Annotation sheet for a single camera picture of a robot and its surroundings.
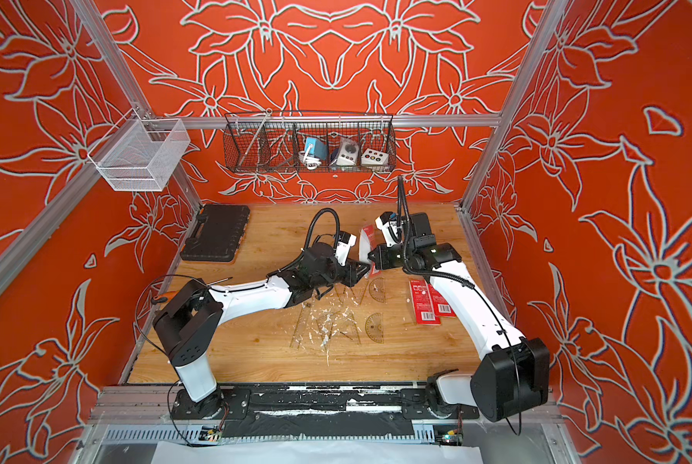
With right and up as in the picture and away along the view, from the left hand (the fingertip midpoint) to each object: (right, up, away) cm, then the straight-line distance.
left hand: (370, 264), depth 82 cm
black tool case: (-55, +9, +25) cm, 61 cm away
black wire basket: (-33, +41, +17) cm, 56 cm away
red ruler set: (+23, -14, +7) cm, 28 cm away
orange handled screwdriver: (-66, -13, +9) cm, 68 cm away
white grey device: (-6, +35, +9) cm, 36 cm away
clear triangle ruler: (-5, -12, +11) cm, 17 cm away
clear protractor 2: (+4, -10, +13) cm, 17 cm away
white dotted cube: (+2, +35, +13) cm, 37 cm away
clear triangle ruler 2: (-7, -20, +6) cm, 22 cm away
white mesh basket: (-73, +34, +8) cm, 81 cm away
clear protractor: (+2, -20, +4) cm, 21 cm away
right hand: (-2, +3, -4) cm, 5 cm away
